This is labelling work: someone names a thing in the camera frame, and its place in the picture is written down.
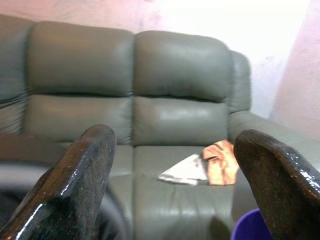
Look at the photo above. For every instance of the purple plastic bin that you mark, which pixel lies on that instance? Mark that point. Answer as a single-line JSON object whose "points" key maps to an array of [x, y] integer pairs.
{"points": [[250, 225]]}

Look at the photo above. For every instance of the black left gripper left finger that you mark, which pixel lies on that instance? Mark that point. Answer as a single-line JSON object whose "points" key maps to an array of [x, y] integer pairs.
{"points": [[72, 180]]}

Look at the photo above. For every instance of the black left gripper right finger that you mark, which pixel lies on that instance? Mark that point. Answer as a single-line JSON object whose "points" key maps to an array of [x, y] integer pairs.
{"points": [[277, 180]]}

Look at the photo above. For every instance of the grey-green leather sofa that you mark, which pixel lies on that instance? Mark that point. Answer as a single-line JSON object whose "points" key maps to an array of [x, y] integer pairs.
{"points": [[172, 87]]}

